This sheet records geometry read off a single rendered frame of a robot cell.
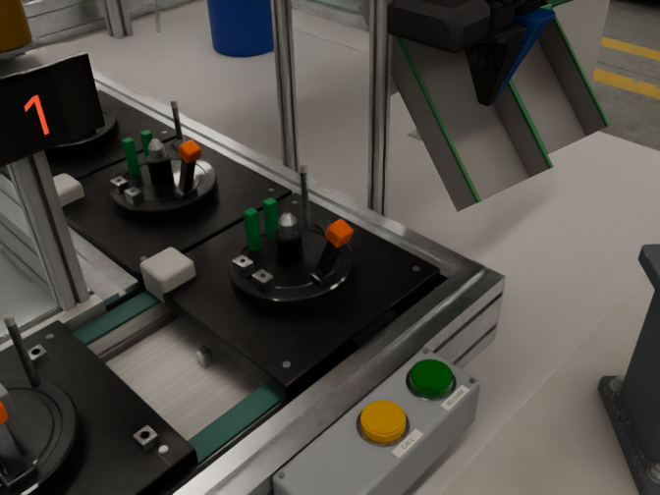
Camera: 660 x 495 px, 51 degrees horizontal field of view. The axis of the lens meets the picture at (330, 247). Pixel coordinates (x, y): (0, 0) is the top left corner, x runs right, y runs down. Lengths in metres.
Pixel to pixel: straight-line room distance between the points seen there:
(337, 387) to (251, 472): 0.12
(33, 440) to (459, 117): 0.60
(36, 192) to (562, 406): 0.59
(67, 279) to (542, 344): 0.55
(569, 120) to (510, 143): 0.14
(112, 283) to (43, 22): 1.11
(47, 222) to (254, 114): 0.71
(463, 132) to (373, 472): 0.46
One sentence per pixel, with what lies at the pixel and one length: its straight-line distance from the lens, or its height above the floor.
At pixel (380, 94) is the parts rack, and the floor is 1.11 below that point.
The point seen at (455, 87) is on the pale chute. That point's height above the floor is 1.09.
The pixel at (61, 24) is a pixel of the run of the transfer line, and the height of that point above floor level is 0.90.
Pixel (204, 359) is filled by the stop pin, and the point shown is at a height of 0.93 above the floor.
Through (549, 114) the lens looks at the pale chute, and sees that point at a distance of 1.02.
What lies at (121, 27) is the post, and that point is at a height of 0.88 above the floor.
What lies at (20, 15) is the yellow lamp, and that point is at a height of 1.28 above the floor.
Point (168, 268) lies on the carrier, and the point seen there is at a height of 0.99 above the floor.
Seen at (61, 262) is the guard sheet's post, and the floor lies 1.02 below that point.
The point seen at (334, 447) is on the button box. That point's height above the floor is 0.96.
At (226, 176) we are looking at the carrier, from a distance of 0.97.
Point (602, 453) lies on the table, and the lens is 0.79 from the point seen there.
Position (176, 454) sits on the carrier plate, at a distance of 0.63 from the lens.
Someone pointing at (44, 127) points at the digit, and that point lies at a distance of 0.65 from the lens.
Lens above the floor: 1.46
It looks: 37 degrees down
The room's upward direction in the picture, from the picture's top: 2 degrees counter-clockwise
